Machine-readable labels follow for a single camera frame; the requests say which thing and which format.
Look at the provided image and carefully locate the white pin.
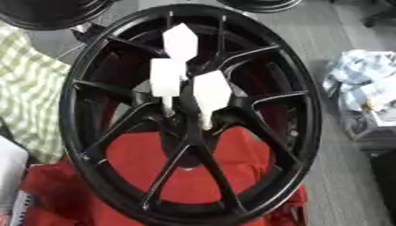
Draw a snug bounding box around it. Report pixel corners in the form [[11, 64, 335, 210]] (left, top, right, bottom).
[[148, 57, 187, 117], [161, 22, 200, 81], [192, 69, 234, 132]]

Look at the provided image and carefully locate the black spoked wheel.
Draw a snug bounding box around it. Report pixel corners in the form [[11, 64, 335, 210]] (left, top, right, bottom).
[[57, 3, 325, 226]]

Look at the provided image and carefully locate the black round wheel rim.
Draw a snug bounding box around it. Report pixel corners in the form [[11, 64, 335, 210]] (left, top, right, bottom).
[[215, 0, 305, 14], [0, 0, 118, 32]]

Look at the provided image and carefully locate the blue white crumpled bag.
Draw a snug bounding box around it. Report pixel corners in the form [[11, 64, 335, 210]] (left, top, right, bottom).
[[322, 49, 396, 113]]

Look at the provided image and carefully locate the grey storage bin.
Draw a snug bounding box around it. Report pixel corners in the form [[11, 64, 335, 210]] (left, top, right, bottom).
[[337, 100, 396, 148]]

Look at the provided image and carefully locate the green white checked cloth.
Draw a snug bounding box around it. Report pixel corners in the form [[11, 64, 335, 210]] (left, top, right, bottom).
[[0, 22, 73, 164]]

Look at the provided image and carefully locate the white flat box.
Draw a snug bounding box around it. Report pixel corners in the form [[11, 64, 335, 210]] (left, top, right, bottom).
[[0, 135, 31, 213]]

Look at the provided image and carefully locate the black office chair base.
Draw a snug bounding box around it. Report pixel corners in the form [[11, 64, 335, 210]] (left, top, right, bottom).
[[360, 0, 396, 28]]

